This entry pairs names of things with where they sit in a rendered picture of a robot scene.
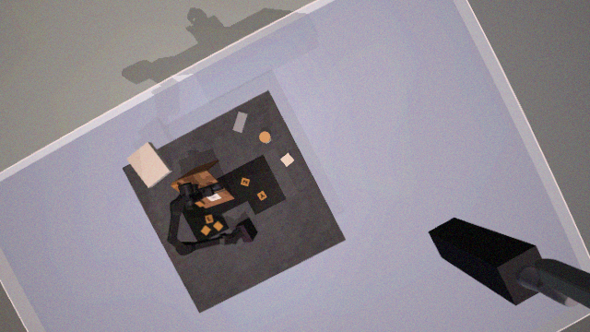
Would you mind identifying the white paper ticket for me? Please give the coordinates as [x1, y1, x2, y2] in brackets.
[206, 194, 221, 202]

